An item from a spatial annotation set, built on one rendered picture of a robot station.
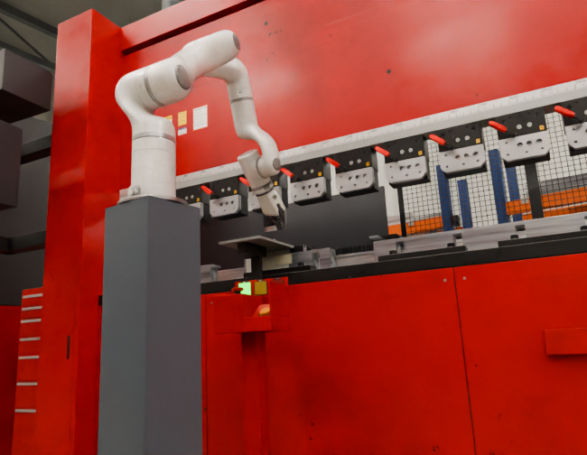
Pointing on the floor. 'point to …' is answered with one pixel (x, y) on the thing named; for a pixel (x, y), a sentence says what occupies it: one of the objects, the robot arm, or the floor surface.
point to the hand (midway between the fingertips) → (280, 225)
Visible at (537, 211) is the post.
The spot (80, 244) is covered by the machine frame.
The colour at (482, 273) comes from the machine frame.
